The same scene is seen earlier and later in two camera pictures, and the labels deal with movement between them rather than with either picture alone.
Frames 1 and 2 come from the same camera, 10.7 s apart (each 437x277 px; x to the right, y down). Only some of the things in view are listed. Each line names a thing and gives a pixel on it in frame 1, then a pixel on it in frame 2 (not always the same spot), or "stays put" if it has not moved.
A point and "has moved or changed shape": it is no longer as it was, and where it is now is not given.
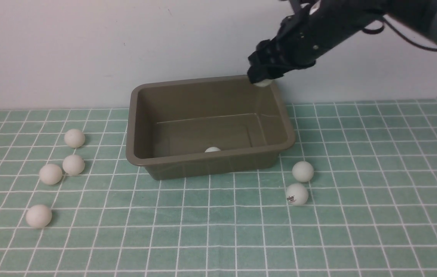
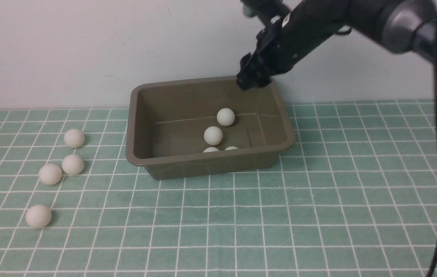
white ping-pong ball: x=266 y=82 has moved or changed shape
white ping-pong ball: x=39 y=216 stays put
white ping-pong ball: x=50 y=174 stays put
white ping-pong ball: x=302 y=171 -> x=225 y=117
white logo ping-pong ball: x=212 y=149 stays put
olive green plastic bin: x=206 y=127 stays put
